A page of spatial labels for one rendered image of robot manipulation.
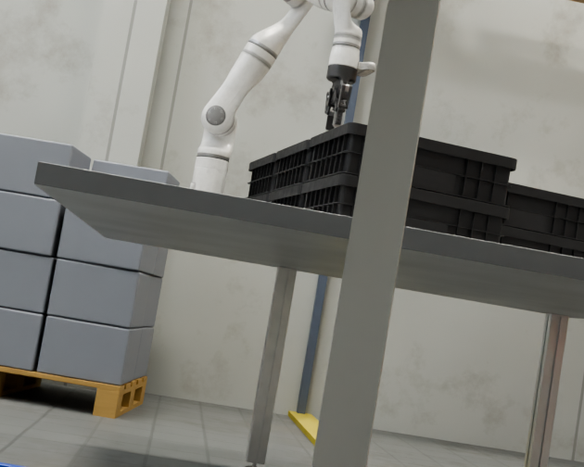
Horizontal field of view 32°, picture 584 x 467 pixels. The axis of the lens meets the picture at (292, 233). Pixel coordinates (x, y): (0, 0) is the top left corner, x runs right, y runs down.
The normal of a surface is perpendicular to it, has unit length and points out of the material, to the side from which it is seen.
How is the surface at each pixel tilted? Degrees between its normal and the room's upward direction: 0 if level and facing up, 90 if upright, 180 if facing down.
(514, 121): 90
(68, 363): 90
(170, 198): 90
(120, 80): 90
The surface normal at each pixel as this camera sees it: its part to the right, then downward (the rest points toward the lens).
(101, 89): 0.11, -0.06
